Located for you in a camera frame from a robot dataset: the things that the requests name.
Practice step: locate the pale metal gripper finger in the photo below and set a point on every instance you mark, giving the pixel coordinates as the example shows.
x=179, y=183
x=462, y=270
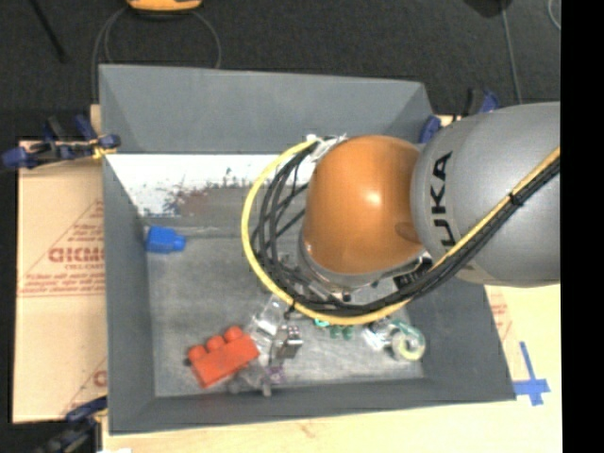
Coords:
x=290, y=342
x=267, y=326

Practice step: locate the small purple thing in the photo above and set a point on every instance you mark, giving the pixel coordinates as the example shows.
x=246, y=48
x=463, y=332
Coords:
x=275, y=375

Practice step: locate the red toy building block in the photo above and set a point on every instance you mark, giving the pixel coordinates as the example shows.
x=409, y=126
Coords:
x=222, y=356

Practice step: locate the small clear plastic thing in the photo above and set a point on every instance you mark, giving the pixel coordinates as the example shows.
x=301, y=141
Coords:
x=376, y=337

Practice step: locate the grey metal bin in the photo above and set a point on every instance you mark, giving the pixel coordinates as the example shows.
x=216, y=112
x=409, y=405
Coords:
x=198, y=300

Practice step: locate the pale green tape roll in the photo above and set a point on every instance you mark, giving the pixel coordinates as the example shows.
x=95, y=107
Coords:
x=408, y=346

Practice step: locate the blue toy block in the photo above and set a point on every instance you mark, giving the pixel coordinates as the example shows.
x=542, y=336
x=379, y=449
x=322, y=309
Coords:
x=162, y=240

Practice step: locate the brown cardboard board, red print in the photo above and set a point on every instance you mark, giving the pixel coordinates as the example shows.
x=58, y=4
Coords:
x=56, y=215

